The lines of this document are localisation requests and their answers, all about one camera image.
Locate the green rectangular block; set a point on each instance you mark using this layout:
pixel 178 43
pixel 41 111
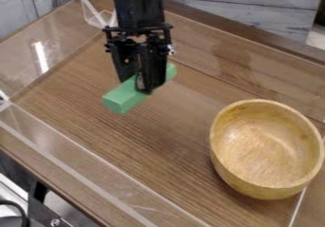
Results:
pixel 123 97

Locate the brown wooden bowl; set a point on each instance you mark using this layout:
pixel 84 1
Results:
pixel 267 150

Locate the clear acrylic tray wall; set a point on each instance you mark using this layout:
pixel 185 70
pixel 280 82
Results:
pixel 110 196

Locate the black table leg bracket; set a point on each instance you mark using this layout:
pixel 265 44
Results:
pixel 40 215

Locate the clear acrylic corner bracket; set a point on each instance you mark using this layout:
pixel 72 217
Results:
pixel 99 19

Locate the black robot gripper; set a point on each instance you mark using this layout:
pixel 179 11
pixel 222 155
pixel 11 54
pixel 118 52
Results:
pixel 139 42

